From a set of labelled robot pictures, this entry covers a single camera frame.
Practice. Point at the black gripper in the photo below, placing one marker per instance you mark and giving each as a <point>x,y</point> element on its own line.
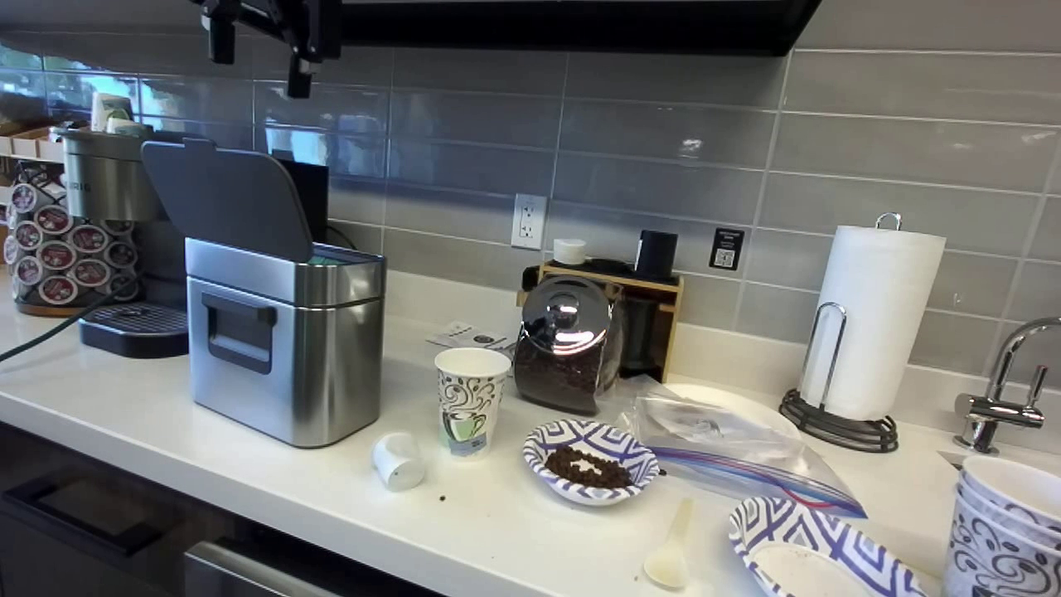
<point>304,25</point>

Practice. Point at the dark grey bin lid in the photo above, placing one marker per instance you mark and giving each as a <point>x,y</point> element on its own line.
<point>228,199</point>

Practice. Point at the stainless steel bin body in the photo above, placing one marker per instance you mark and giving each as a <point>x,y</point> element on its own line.
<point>287,353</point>

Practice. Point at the black and silver coffee machine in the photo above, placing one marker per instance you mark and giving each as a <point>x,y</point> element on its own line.
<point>103,178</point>

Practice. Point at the wooden shelf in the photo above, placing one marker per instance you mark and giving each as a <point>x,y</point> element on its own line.
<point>27,141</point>

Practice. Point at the coffee pod carousel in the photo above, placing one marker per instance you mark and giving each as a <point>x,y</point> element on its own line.
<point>53,253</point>

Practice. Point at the small white container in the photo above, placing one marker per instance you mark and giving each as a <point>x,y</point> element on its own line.
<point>567,249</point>

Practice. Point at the black upper cabinet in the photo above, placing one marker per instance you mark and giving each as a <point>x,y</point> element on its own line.
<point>663,28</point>

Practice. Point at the patterned paper cup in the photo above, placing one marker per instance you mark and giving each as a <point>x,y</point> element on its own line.
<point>469,404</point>

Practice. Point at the glass jar of coffee beans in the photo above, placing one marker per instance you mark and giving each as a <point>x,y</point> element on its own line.
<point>565,353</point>

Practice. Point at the small white plastic cup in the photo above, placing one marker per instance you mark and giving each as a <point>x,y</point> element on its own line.
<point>400,462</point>

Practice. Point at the small black box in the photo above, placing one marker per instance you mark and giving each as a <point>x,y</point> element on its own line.
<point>653,253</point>

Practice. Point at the small blue patterned plate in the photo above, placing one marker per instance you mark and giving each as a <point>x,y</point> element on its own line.
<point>553,441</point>

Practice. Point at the coffee grounds pile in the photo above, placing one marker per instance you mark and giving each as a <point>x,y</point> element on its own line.
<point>585,468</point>

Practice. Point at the clear plastic zip bag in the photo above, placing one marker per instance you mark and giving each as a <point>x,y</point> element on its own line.
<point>717,441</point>

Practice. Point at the white plastic spoon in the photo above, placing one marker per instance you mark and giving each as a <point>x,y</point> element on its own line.
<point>669,566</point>

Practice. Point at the white paper towel roll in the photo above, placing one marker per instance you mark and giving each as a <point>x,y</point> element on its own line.
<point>874,319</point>

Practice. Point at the large blue patterned plate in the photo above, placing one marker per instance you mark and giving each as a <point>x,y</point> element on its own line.
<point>818,549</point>

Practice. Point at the chrome faucet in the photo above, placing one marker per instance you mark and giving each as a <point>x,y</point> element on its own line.
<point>999,415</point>

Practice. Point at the blue patterned white bowl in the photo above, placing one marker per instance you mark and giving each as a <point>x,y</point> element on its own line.
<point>1012,491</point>
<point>984,566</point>

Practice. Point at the white wall outlet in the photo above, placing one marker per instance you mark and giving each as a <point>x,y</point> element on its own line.
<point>529,220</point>

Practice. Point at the black wall outlet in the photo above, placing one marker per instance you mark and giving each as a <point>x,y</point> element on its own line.
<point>726,249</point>

